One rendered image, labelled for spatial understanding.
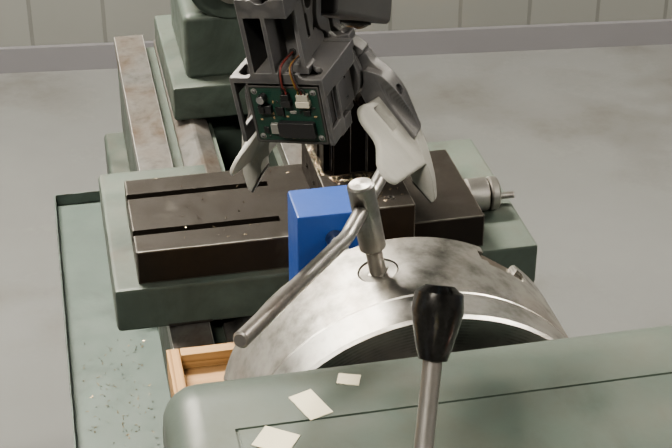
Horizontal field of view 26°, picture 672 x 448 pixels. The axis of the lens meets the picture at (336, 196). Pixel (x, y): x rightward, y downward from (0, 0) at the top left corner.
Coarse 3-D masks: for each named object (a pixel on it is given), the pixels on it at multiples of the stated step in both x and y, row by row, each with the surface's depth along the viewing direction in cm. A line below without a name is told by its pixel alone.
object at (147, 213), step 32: (448, 160) 192; (128, 192) 185; (160, 192) 185; (192, 192) 186; (224, 192) 185; (256, 192) 185; (416, 192) 185; (448, 192) 185; (160, 224) 178; (192, 224) 178; (224, 224) 179; (256, 224) 178; (416, 224) 178; (448, 224) 179; (480, 224) 180; (160, 256) 173; (192, 256) 174; (224, 256) 175; (256, 256) 176; (288, 256) 177
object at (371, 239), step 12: (360, 180) 116; (372, 180) 116; (348, 192) 115; (360, 192) 114; (372, 192) 115; (360, 204) 115; (372, 204) 115; (372, 216) 116; (360, 228) 116; (372, 228) 116; (360, 240) 117; (372, 240) 117; (384, 240) 118; (372, 252) 117; (372, 264) 119; (384, 264) 119
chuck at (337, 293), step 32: (352, 256) 122; (384, 256) 121; (416, 256) 121; (448, 256) 122; (320, 288) 120; (352, 288) 118; (384, 288) 117; (416, 288) 117; (480, 288) 118; (512, 288) 121; (288, 320) 120; (320, 320) 117; (256, 352) 121; (288, 352) 117
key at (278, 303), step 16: (352, 224) 113; (336, 240) 111; (352, 240) 113; (320, 256) 108; (336, 256) 110; (304, 272) 105; (320, 272) 107; (288, 288) 102; (304, 288) 104; (272, 304) 100; (288, 304) 102; (256, 320) 97; (272, 320) 99; (240, 336) 96; (256, 336) 97
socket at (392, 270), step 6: (366, 264) 121; (390, 264) 120; (360, 270) 120; (366, 270) 120; (390, 270) 120; (396, 270) 119; (360, 276) 120; (366, 276) 119; (372, 276) 119; (384, 276) 119; (390, 276) 119; (372, 282) 119
